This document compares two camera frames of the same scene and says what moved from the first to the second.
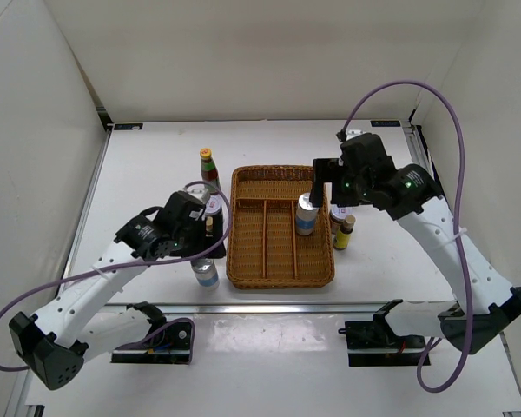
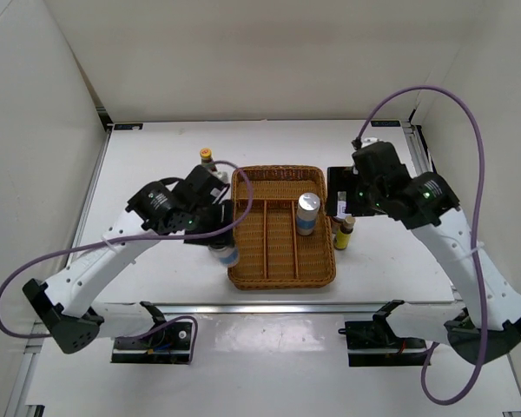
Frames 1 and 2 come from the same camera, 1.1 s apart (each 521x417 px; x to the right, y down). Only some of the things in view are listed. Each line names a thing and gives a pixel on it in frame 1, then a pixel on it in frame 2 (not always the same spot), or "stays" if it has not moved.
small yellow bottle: [342, 238] stays
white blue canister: [206, 273] → [228, 256]
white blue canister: [306, 215] stays
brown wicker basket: [265, 250] stays
